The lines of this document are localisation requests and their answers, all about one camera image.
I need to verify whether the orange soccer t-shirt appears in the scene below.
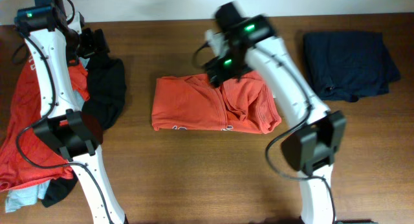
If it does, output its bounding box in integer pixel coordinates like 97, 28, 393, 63
151, 72, 281, 134

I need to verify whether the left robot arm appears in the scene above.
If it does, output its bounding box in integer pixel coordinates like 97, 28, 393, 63
14, 0, 128, 224

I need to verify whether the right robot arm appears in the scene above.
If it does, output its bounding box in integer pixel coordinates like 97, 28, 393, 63
204, 2, 346, 223

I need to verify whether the black garment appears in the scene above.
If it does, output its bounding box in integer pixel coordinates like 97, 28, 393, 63
41, 54, 127, 208

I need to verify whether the folded navy blue garment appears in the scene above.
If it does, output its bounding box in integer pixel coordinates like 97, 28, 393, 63
303, 31, 401, 102

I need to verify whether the red mesh jersey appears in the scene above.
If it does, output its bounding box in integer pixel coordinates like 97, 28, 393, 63
1, 56, 89, 192

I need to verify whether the light blue garment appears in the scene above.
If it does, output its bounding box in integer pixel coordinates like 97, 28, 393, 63
5, 57, 91, 214

